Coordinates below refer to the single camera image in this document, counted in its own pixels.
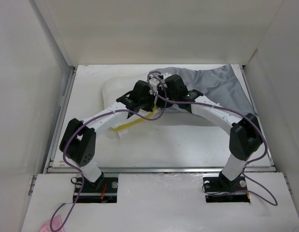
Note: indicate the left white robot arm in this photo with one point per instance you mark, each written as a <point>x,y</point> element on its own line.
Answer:
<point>78,143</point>

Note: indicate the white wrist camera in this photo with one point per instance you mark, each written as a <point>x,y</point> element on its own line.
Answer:
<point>166,75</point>
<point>154,85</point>

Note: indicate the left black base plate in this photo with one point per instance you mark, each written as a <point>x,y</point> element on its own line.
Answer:
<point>106,193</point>

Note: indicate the white pillow with yellow edge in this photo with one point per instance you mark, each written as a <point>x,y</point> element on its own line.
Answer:
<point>113,89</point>

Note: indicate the grey pillowcase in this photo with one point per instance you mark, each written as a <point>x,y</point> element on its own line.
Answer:
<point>220,85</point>

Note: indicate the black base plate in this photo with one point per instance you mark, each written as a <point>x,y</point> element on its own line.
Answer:
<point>106,193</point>
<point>216,193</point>

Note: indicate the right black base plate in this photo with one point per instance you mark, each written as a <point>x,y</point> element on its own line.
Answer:
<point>216,193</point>

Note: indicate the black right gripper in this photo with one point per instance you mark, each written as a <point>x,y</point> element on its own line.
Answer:
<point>160,103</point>

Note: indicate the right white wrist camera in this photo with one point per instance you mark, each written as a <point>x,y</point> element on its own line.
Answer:
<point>166,75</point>

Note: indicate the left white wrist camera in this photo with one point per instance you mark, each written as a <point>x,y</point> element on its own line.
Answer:
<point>154,85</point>

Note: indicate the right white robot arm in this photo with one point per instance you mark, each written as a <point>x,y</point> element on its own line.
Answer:
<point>245,136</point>

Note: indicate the pink plastic bag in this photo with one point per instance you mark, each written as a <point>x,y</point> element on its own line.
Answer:
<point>56,223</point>

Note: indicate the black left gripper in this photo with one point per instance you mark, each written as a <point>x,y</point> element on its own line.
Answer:
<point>149,108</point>

